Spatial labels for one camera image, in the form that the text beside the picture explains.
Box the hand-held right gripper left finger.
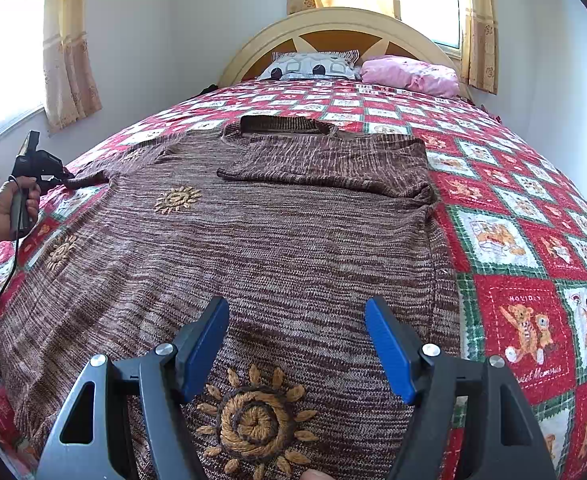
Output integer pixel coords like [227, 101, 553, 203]
[36, 296, 231, 480]

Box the yellow patterned curtain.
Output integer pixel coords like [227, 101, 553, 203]
[461, 0, 499, 95]
[43, 0, 103, 133]

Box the person's left hand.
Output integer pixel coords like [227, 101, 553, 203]
[0, 180, 41, 247]

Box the cream arched headboard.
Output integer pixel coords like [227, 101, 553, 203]
[218, 7, 474, 101]

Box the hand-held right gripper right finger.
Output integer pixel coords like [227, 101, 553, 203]
[365, 296, 557, 480]

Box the bright window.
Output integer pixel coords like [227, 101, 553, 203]
[0, 0, 49, 146]
[398, 0, 461, 51]

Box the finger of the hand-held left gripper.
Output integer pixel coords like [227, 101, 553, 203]
[47, 171, 77, 193]

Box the red printed blanket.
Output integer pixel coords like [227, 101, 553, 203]
[0, 80, 587, 480]

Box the white patterned pillow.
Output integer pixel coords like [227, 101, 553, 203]
[258, 50, 361, 82]

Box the pink pillow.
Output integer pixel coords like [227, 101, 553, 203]
[361, 56, 460, 98]

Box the brown knit sweater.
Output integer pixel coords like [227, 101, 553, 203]
[0, 115, 461, 480]

